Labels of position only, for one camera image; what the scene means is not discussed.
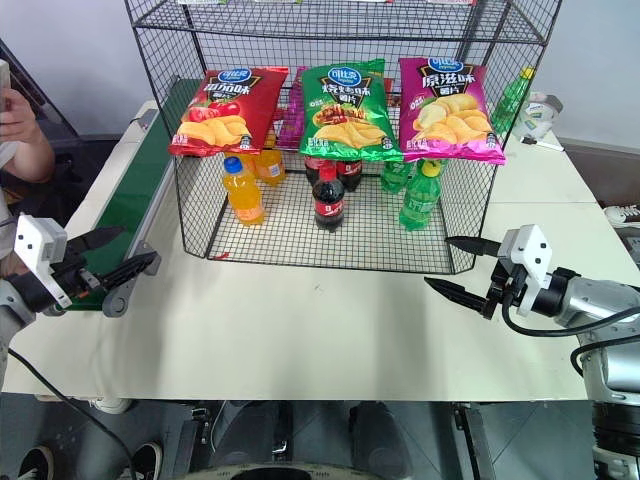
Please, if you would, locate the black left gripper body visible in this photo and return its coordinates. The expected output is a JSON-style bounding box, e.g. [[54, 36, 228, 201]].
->
[[48, 239, 108, 301]]

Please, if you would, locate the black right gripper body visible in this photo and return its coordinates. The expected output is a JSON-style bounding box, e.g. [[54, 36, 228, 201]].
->
[[481, 259, 527, 322]]

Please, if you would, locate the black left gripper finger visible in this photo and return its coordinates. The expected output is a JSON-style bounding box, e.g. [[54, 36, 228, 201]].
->
[[66, 225, 127, 253], [99, 250, 161, 293]]

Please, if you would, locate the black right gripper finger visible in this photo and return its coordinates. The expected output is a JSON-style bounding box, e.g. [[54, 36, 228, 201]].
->
[[444, 235, 502, 258], [423, 277, 490, 316]]

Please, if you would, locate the green conveyor belt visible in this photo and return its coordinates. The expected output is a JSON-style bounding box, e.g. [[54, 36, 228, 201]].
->
[[63, 77, 202, 319]]

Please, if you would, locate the person bare hand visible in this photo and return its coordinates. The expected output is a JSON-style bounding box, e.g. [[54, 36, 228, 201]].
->
[[0, 91, 42, 147]]

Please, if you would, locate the green soda bottle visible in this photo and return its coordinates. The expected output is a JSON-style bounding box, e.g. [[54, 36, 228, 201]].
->
[[490, 66, 536, 137], [398, 158, 447, 233], [379, 158, 417, 194]]

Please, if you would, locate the white marker pen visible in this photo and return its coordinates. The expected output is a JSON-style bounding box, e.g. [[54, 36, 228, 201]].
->
[[519, 135, 562, 152]]

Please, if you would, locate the orange soda bottle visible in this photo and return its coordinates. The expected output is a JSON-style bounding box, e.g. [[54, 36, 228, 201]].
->
[[221, 155, 267, 228], [253, 147, 288, 188]]

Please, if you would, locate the purple potato chips bag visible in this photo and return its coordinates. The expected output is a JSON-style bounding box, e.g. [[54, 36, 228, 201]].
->
[[276, 65, 309, 151], [397, 55, 508, 166]]

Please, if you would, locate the cola bottle red label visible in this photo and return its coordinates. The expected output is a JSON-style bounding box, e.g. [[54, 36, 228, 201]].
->
[[336, 158, 364, 193], [311, 165, 347, 234], [303, 155, 327, 189]]

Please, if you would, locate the white handheld device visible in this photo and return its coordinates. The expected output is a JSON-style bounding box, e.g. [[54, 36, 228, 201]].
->
[[0, 59, 12, 114]]

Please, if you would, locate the red potato chips bag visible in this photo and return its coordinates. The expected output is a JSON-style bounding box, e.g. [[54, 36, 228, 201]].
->
[[168, 65, 291, 158]]

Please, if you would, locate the green potato chips bag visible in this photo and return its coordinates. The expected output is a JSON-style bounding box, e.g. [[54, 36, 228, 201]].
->
[[297, 58, 405, 163]]

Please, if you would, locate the black sneaker white sole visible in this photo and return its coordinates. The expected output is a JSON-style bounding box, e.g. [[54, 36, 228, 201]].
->
[[129, 440, 165, 480], [16, 444, 56, 480]]

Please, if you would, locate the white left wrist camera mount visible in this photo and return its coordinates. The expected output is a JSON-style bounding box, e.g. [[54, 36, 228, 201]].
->
[[13, 214, 72, 309]]

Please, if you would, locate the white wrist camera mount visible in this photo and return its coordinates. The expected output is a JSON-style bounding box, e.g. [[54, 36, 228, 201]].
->
[[13, 214, 72, 309], [496, 224, 554, 317]]

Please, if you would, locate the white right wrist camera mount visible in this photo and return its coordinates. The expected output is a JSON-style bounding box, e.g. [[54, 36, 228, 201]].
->
[[496, 224, 554, 317]]

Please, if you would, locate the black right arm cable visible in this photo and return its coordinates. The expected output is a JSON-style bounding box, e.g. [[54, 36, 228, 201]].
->
[[501, 293, 640, 377]]

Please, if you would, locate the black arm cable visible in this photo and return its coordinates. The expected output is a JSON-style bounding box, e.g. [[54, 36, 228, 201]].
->
[[6, 348, 137, 480], [501, 293, 640, 377]]

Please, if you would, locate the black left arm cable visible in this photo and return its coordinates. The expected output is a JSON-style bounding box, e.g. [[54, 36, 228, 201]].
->
[[6, 348, 137, 480]]

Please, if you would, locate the black wire rack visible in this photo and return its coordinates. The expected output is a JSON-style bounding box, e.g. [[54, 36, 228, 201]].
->
[[123, 0, 564, 276]]

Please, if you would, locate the black metal frame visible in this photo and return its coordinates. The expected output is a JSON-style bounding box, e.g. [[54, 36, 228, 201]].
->
[[0, 37, 79, 151]]

